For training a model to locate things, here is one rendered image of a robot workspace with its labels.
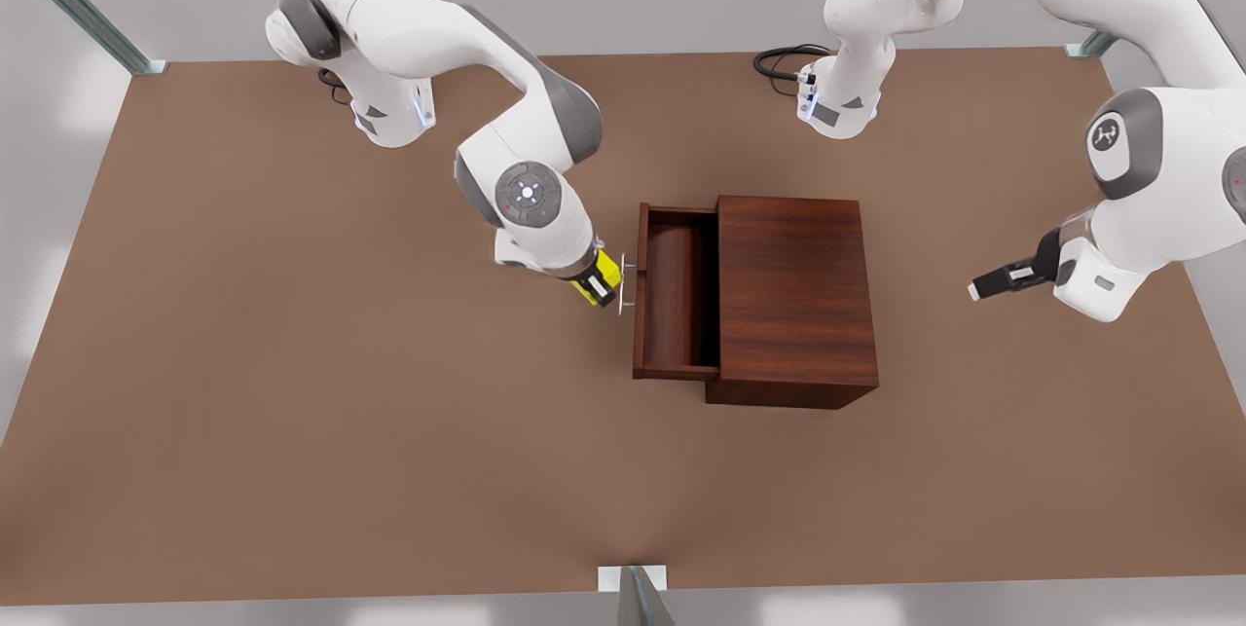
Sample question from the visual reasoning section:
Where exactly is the dark wooden drawer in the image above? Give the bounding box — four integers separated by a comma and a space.
618, 203, 722, 383

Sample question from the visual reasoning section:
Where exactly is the dark wooden cabinet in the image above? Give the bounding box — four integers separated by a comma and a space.
705, 195, 881, 411

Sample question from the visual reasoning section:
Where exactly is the black cable loop, left arm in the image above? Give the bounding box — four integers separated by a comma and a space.
752, 43, 834, 100

